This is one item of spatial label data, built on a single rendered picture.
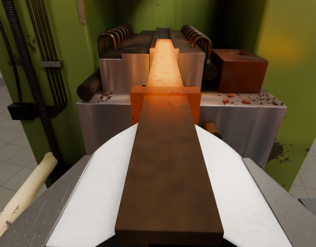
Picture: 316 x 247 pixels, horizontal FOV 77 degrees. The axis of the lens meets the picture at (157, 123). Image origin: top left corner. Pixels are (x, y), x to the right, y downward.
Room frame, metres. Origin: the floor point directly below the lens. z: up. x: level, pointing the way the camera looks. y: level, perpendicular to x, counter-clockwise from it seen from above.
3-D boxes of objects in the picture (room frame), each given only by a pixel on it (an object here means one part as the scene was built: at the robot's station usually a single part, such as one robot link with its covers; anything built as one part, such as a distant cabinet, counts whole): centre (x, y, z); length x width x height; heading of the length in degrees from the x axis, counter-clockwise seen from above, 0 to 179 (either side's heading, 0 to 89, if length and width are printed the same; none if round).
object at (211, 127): (0.30, -0.10, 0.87); 0.04 x 0.03 x 0.03; 179
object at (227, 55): (0.44, -0.17, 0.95); 0.12 x 0.09 x 0.07; 179
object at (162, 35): (0.59, -0.02, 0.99); 0.42 x 0.05 x 0.01; 179
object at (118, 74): (0.59, 0.01, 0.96); 0.42 x 0.20 x 0.09; 179
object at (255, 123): (0.60, -0.05, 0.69); 0.56 x 0.38 x 0.45; 179
